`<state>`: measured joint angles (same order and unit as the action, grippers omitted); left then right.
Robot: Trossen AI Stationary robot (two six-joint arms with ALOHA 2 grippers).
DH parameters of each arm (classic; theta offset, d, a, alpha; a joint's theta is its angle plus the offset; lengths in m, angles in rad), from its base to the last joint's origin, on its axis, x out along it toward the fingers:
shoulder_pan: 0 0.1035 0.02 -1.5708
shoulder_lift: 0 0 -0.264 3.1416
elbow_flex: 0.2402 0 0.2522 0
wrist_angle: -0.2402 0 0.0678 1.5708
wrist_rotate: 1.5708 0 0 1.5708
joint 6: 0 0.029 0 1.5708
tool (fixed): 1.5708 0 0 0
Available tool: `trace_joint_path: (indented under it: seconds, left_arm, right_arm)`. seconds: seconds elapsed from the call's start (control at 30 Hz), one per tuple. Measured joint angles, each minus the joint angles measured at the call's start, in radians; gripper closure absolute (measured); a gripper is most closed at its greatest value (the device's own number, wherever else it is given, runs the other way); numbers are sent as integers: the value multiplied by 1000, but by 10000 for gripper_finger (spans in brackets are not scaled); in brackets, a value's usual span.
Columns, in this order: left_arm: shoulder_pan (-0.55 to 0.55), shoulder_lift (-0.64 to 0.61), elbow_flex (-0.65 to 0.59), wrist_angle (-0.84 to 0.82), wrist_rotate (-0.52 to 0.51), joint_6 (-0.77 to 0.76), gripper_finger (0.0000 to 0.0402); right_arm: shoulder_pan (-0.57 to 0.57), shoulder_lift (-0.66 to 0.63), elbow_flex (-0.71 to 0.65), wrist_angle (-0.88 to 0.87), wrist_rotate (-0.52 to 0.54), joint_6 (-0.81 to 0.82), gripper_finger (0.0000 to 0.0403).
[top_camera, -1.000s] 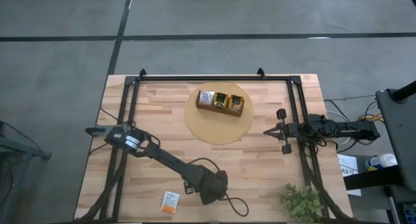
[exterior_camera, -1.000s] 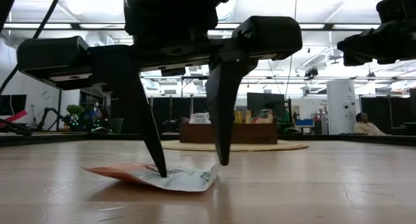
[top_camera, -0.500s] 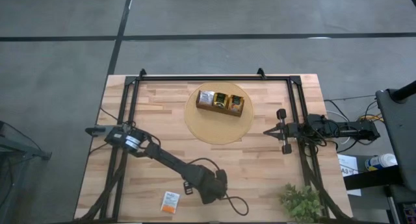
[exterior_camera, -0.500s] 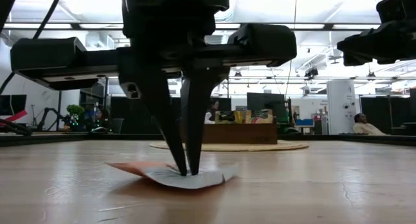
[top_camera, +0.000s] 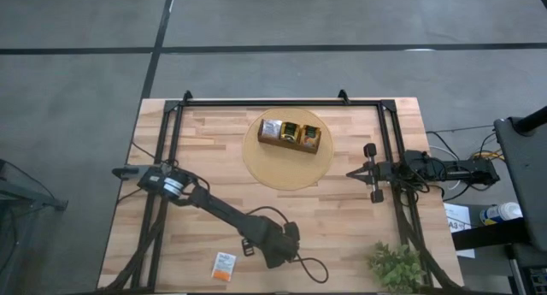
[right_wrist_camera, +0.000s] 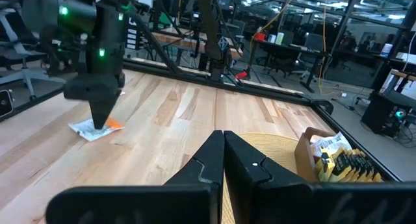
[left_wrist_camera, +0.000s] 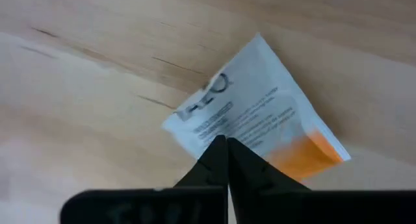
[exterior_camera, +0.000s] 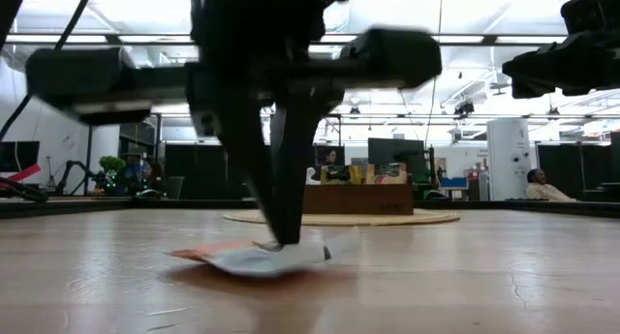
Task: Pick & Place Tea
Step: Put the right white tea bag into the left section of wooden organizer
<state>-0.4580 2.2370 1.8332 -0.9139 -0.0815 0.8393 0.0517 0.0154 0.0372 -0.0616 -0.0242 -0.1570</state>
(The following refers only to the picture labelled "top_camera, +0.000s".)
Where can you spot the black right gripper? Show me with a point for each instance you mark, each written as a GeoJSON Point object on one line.
{"type": "Point", "coordinates": [376, 173]}

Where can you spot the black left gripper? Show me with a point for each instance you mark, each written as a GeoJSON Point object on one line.
{"type": "Point", "coordinates": [275, 241]}

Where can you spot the white orange Tazo tea bag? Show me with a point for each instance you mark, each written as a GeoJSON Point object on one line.
{"type": "Point", "coordinates": [271, 128]}
{"type": "Point", "coordinates": [224, 266]}

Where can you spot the orange peach tea bag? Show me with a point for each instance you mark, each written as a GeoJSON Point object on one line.
{"type": "Point", "coordinates": [310, 137]}

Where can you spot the green lemon lime tea bag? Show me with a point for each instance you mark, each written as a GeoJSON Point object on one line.
{"type": "Point", "coordinates": [290, 132]}

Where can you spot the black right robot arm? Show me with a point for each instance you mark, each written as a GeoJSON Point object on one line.
{"type": "Point", "coordinates": [453, 173]}

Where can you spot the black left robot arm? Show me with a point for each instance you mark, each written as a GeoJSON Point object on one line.
{"type": "Point", "coordinates": [213, 203]}

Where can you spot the round woven straw placemat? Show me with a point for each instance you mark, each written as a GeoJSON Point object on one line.
{"type": "Point", "coordinates": [282, 171]}

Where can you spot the brown wooden compartment box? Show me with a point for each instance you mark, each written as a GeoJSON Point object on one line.
{"type": "Point", "coordinates": [282, 144]}

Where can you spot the green potted plant white pot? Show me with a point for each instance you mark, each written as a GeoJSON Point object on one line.
{"type": "Point", "coordinates": [395, 269]}

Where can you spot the white paper sheet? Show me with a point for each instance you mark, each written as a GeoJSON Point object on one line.
{"type": "Point", "coordinates": [455, 211]}

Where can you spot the black cart beam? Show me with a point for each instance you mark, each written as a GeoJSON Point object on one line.
{"type": "Point", "coordinates": [487, 235]}

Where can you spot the white blue wipes canister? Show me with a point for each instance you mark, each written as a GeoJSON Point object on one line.
{"type": "Point", "coordinates": [502, 213]}

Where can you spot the dark grey cart top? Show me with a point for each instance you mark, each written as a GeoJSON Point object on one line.
{"type": "Point", "coordinates": [525, 175]}

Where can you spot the black cart pole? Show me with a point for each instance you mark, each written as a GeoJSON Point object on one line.
{"type": "Point", "coordinates": [534, 119]}

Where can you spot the grey metal stand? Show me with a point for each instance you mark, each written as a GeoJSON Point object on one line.
{"type": "Point", "coordinates": [34, 197]}

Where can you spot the black metal table frame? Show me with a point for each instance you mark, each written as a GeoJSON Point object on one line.
{"type": "Point", "coordinates": [278, 102]}

